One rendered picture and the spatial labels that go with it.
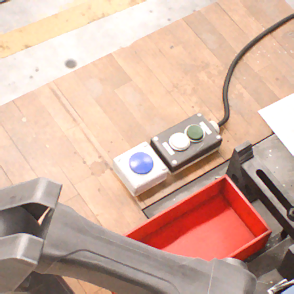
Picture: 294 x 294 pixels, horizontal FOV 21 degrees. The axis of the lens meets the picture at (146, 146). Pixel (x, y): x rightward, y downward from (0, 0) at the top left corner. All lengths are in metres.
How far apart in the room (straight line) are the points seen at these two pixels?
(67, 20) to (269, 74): 1.32
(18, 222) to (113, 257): 0.11
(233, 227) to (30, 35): 1.50
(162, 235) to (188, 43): 0.40
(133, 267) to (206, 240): 0.48
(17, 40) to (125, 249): 1.88
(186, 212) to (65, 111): 0.28
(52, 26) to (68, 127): 1.33
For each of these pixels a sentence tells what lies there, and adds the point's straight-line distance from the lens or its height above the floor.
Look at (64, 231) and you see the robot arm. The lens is 0.78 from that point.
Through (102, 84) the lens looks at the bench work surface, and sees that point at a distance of 1.41.
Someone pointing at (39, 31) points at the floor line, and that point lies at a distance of 2.65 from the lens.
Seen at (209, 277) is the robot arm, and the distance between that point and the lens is 0.83.
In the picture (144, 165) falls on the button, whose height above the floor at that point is 0.94.
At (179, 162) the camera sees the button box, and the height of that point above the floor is 0.93.
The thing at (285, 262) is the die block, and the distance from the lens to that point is 1.24.
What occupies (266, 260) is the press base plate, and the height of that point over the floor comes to 0.90.
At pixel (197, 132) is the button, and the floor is 0.94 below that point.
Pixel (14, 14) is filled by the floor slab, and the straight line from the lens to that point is 2.70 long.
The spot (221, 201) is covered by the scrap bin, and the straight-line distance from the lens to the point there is 1.30.
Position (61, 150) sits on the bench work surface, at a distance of 1.33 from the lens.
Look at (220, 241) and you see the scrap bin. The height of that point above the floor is 0.90.
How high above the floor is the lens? 2.04
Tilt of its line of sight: 58 degrees down
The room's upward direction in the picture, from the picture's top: 9 degrees clockwise
